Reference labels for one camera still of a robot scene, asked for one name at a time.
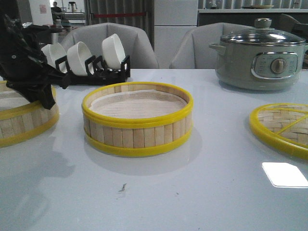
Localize grey armchair right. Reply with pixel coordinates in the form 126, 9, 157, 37
169, 23, 249, 69

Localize person in background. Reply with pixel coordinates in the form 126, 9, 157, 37
51, 1, 63, 24

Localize white cabinet background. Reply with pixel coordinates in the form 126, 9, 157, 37
154, 0, 198, 69

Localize white steamer liner cloth centre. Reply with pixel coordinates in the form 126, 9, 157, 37
90, 90, 187, 119

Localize white steamer liner cloth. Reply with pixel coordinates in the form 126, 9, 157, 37
90, 90, 187, 119
0, 90, 30, 112

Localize white steamer liner cloth left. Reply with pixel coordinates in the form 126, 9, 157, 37
0, 90, 30, 112

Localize black dish rack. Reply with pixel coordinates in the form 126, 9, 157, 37
49, 55, 130, 88

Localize glass pot lid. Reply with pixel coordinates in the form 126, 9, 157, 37
220, 18, 306, 46

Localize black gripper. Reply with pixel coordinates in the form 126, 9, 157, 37
0, 0, 70, 110

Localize white bowl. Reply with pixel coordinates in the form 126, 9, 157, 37
102, 34, 126, 70
41, 42, 66, 68
67, 41, 92, 76

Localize grey-green electric cooking pot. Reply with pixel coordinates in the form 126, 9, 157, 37
209, 42, 308, 90

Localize grey armchair left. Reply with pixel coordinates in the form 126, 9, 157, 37
61, 23, 159, 69

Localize white bowl right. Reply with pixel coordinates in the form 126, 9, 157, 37
102, 34, 126, 70

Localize grey armchair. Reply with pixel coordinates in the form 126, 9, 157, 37
169, 23, 249, 69
61, 23, 159, 69

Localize woven bamboo steamer lid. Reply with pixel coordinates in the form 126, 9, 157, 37
249, 103, 308, 160

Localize bamboo steamer drawer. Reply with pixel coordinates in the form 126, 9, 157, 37
0, 81, 59, 147
82, 82, 193, 157

